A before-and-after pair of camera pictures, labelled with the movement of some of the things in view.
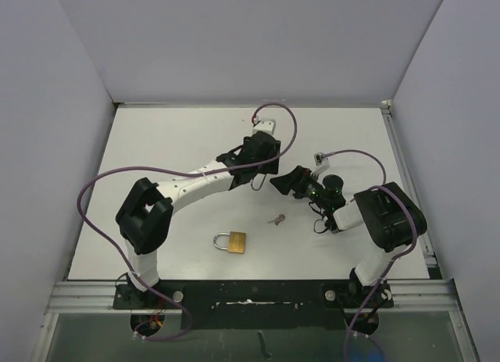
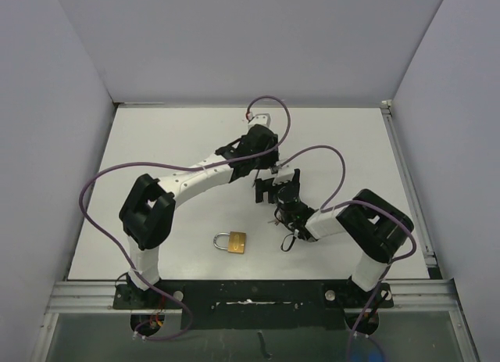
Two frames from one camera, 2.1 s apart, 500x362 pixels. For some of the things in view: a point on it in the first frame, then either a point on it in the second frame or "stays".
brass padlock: (237, 241) stays
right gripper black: (296, 181) to (266, 185)
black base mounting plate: (258, 305) stays
